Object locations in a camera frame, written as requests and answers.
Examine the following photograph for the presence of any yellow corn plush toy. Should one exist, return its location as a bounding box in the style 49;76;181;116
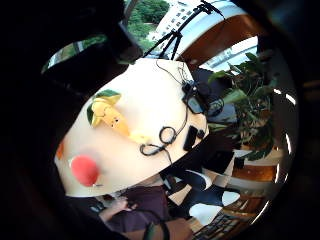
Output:
85;88;152;145

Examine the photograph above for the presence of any black tripod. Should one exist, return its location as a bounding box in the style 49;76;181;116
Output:
142;0;225;62

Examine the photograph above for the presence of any orange plush toy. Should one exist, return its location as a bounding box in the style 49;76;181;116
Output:
55;141;65;161

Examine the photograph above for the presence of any red round plush toy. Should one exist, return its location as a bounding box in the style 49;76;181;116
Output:
68;154;101;188

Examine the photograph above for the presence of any black device with screen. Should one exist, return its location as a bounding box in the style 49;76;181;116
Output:
181;80;212;116

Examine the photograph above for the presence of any flat black box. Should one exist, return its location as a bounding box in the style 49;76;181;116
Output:
182;124;199;152

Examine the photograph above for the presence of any the person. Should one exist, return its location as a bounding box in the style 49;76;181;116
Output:
98;175;195;240

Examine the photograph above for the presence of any black chair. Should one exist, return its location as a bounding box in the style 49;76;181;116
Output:
165;167;242;218

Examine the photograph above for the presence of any green potted plant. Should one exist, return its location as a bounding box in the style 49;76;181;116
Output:
207;51;280;162

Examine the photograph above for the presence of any black cable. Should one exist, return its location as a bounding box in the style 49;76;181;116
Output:
139;59;190;165

